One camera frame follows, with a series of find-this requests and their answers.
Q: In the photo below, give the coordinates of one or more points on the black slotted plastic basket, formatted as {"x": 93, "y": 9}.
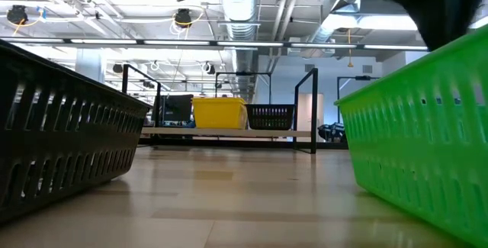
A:
{"x": 270, "y": 106}
{"x": 76, "y": 135}

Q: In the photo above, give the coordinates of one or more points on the green slotted plastic basket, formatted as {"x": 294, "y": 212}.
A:
{"x": 400, "y": 152}

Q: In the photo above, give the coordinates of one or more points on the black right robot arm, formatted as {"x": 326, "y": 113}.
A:
{"x": 438, "y": 7}

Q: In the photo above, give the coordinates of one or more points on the wooden shelf board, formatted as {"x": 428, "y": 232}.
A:
{"x": 228, "y": 132}

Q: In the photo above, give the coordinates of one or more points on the long ceiling strip light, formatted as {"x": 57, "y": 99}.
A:
{"x": 396, "y": 47}
{"x": 175, "y": 42}
{"x": 103, "y": 41}
{"x": 34, "y": 40}
{"x": 324, "y": 46}
{"x": 249, "y": 44}

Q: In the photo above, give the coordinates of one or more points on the white building column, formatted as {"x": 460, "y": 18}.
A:
{"x": 89, "y": 68}

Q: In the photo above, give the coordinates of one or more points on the pale room door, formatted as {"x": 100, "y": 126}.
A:
{"x": 305, "y": 114}

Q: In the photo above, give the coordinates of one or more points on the black bag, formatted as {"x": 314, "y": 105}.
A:
{"x": 331, "y": 131}

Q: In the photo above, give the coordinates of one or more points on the bright ceiling light panel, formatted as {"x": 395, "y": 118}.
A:
{"x": 381, "y": 22}

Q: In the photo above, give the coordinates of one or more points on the black metal shelf end frame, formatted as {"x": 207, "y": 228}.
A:
{"x": 125, "y": 78}
{"x": 315, "y": 107}

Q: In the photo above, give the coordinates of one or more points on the grey wall vent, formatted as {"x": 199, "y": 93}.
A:
{"x": 367, "y": 68}
{"x": 309, "y": 68}

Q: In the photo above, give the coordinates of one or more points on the smooth silver air duct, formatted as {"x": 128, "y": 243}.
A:
{"x": 354, "y": 0}

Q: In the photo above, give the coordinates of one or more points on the black background metal frame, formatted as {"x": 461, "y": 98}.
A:
{"x": 362, "y": 77}

